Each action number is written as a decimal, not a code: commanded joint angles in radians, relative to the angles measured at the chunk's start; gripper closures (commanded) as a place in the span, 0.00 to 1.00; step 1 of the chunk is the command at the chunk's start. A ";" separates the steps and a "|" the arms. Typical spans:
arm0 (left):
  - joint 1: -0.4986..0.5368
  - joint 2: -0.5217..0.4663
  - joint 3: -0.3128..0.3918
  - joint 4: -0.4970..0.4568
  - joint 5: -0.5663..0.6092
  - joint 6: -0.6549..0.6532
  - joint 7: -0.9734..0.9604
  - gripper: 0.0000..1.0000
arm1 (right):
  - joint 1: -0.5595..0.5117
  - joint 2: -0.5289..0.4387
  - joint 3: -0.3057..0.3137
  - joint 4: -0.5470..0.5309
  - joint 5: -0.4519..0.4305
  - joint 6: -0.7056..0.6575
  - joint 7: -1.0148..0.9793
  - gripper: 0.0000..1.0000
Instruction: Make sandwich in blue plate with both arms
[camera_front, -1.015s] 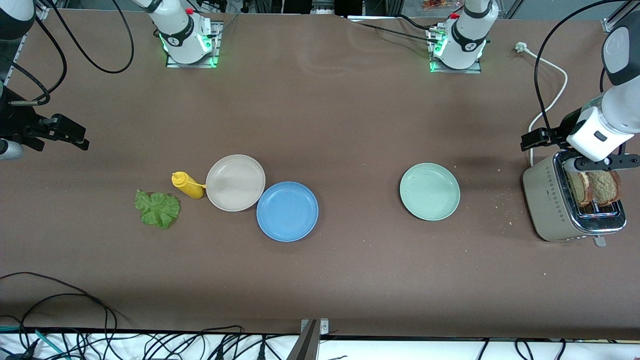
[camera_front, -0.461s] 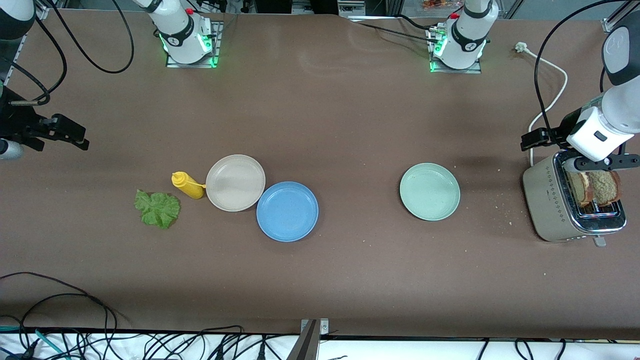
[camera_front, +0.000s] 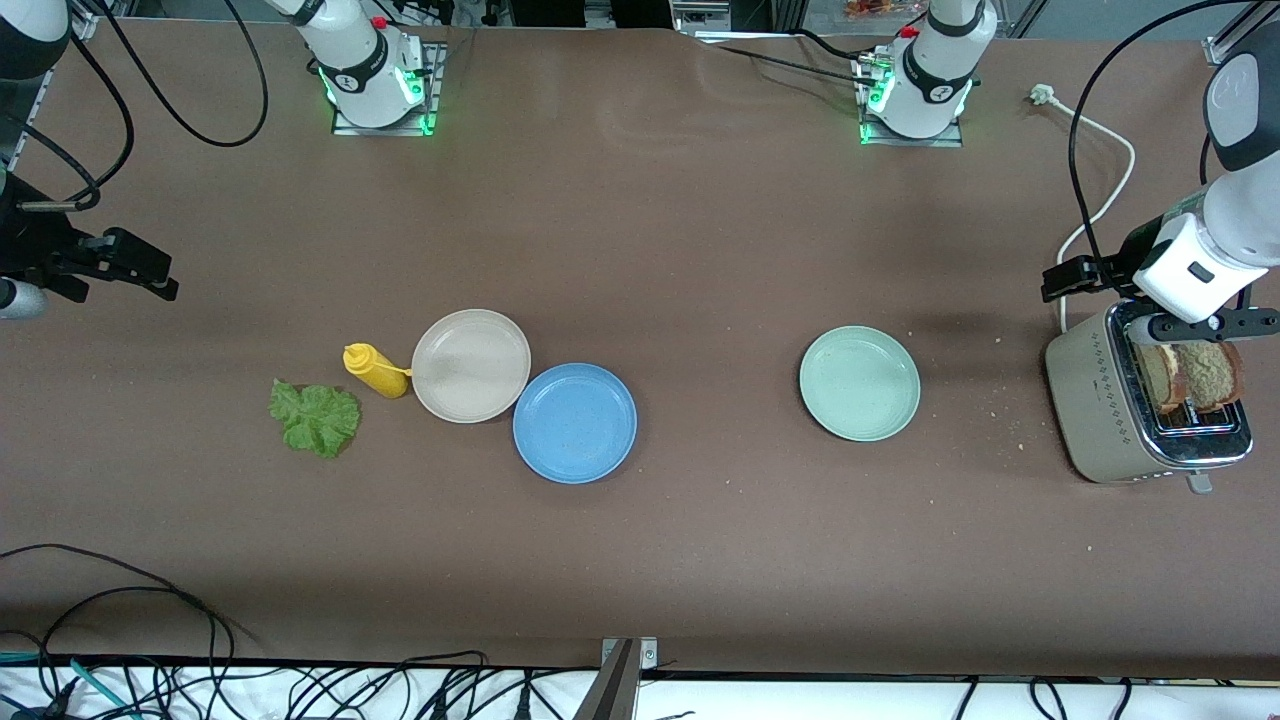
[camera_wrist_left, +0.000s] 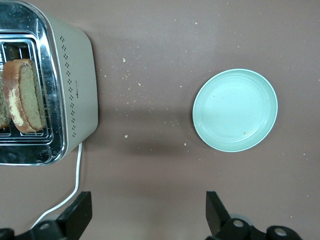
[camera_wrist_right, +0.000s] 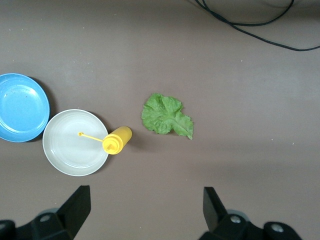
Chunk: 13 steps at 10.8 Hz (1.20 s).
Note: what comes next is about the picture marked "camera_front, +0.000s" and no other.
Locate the toasted bread slice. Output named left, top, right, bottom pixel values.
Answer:
left=1172, top=339, right=1246, bottom=414
left=1133, top=342, right=1187, bottom=416

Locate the green lettuce leaf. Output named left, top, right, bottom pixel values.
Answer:
left=268, top=378, right=362, bottom=460

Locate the green plate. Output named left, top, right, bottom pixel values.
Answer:
left=798, top=325, right=922, bottom=442

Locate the beige plate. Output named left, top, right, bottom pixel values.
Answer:
left=411, top=309, right=532, bottom=424

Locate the blue plate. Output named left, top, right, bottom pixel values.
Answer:
left=512, top=362, right=638, bottom=485

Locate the beige chrome toaster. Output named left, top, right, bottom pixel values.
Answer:
left=1045, top=298, right=1255, bottom=495

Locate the yellow squeeze bottle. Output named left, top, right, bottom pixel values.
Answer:
left=343, top=343, right=413, bottom=400

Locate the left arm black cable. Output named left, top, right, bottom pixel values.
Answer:
left=1067, top=0, right=1280, bottom=298

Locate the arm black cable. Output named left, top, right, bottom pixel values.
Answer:
left=1067, top=0, right=1280, bottom=298
left=0, top=0, right=271, bottom=213

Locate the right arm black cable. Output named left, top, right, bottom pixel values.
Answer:
left=0, top=0, right=271, bottom=213

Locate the white toaster power cord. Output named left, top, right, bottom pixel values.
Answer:
left=1030, top=84, right=1138, bottom=336

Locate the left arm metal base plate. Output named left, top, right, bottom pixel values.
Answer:
left=858, top=50, right=967, bottom=149

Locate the black table cable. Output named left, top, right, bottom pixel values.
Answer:
left=0, top=544, right=265, bottom=649
left=36, top=586, right=237, bottom=701

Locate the black base cable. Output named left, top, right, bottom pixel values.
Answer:
left=697, top=28, right=883, bottom=89

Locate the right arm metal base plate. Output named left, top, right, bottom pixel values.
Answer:
left=330, top=42, right=443, bottom=137

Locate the teal floor cable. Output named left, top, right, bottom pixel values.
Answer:
left=0, top=652, right=141, bottom=720

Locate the aluminium table bracket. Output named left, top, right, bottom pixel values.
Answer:
left=575, top=637, right=661, bottom=720

